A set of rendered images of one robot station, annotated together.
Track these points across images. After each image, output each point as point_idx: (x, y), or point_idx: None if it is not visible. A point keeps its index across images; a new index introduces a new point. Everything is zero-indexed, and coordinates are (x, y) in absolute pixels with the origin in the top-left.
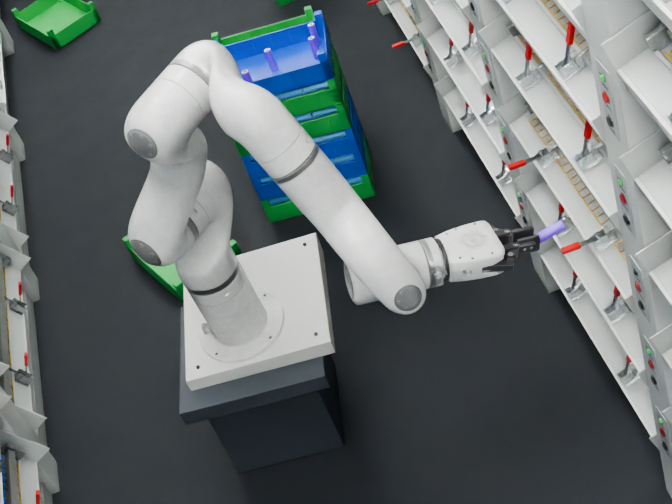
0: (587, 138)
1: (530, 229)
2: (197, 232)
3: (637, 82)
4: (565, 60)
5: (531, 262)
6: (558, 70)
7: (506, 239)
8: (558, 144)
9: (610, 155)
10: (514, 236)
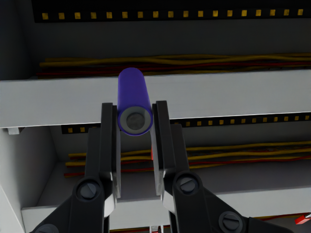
0: (152, 146)
1: (152, 143)
2: None
3: None
4: (155, 226)
5: None
6: (161, 226)
7: (172, 203)
8: (238, 115)
9: (13, 231)
10: (156, 185)
